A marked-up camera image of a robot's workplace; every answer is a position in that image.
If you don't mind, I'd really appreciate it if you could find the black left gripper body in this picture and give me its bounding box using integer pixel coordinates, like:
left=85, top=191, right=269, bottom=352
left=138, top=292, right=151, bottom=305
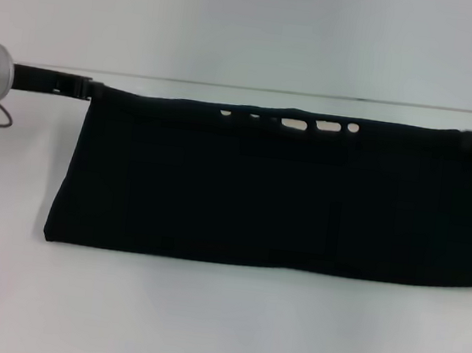
left=10, top=63, right=61, bottom=94

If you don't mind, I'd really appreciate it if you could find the black shirt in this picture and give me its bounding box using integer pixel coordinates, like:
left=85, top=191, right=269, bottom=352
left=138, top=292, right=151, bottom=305
left=42, top=81, right=472, bottom=294

